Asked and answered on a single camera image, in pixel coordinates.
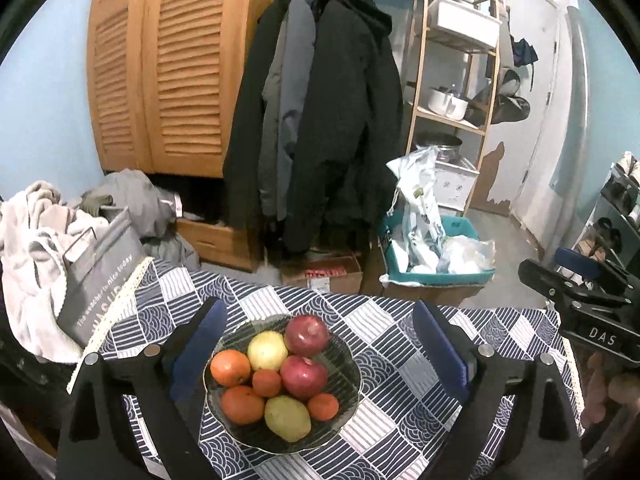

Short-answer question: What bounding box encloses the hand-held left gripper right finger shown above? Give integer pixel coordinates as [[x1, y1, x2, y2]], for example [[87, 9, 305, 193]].
[[412, 300, 586, 480]]

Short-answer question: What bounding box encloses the grey hanging bag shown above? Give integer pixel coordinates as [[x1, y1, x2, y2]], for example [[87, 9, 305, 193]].
[[489, 69, 532, 127]]

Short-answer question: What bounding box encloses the blue white patterned tablecloth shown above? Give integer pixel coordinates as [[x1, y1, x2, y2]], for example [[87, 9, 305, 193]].
[[67, 257, 587, 480]]

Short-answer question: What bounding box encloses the white storage box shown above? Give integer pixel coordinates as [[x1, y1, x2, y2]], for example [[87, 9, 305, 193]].
[[431, 156, 479, 217]]

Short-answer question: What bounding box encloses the large orange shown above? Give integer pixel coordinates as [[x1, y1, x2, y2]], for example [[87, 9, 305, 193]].
[[210, 349, 252, 387], [221, 385, 266, 426]]

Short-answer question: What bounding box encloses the white rice bag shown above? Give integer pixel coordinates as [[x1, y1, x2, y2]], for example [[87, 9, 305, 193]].
[[385, 145, 447, 274]]

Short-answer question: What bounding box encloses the steel pot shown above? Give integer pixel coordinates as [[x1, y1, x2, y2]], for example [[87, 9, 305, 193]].
[[414, 131, 464, 162]]

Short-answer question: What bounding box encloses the white plastic bin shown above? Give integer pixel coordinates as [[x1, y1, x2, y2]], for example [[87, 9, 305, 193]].
[[428, 0, 502, 52]]

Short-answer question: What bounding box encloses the clear plastic bag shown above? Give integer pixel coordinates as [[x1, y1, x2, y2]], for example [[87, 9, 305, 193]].
[[436, 236, 497, 274]]

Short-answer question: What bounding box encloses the wooden drawer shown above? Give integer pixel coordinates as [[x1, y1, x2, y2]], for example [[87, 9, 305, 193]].
[[174, 216, 262, 274]]

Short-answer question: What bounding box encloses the grey tote bag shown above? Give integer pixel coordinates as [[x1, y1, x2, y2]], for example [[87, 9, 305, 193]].
[[56, 209, 149, 349]]

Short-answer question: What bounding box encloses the beige blanket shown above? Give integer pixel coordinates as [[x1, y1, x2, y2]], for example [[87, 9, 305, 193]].
[[0, 179, 109, 364]]

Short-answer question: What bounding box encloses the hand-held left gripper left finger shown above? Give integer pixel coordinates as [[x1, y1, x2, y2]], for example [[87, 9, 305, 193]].
[[57, 297, 228, 480]]

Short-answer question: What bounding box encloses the black hooded jacket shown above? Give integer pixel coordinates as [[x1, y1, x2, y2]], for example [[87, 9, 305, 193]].
[[285, 0, 404, 254]]

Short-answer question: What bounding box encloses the white door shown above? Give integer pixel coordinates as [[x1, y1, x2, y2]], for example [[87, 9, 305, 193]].
[[501, 0, 559, 222]]

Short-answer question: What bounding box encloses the dark glass plate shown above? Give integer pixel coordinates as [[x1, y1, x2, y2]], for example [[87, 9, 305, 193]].
[[203, 314, 362, 455]]

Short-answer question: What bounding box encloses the red apple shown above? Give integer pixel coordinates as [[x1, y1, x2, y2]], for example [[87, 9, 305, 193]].
[[279, 355, 329, 401], [284, 314, 331, 357]]

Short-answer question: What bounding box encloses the yellow lemon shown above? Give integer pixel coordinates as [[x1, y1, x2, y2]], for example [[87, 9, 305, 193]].
[[247, 331, 289, 372]]

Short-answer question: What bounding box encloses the grey jacket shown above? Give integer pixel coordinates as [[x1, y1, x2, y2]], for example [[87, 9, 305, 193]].
[[257, 0, 319, 222]]

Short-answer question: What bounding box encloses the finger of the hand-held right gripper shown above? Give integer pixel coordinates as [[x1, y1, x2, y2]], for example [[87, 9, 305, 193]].
[[517, 258, 601, 306], [554, 247, 640, 296]]

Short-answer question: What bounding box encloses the shoe rack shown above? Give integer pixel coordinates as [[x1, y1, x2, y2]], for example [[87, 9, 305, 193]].
[[569, 152, 640, 267]]

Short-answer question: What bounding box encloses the wooden shelf rack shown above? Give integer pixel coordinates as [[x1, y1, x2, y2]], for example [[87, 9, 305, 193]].
[[404, 0, 502, 217]]

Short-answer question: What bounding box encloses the wooden louvered wardrobe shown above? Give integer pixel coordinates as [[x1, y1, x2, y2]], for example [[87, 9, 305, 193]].
[[86, 0, 274, 179]]

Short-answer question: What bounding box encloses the flat cardboard box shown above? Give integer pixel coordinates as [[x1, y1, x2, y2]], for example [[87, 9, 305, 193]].
[[376, 280, 487, 307]]

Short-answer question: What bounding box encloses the cardboard box with red print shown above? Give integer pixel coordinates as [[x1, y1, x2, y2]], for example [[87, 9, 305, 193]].
[[279, 254, 364, 294]]

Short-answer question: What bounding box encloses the small orange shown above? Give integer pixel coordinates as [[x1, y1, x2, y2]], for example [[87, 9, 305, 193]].
[[251, 369, 283, 398], [307, 392, 340, 422]]

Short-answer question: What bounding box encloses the teal plastic crate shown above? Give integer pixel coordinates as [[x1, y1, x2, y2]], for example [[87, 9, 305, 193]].
[[376, 211, 497, 289]]

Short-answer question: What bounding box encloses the green-yellow pear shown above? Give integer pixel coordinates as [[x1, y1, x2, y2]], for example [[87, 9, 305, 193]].
[[264, 395, 312, 443]]

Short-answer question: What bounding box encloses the person's right hand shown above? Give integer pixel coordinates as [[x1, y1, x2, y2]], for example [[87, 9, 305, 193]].
[[584, 352, 640, 413]]

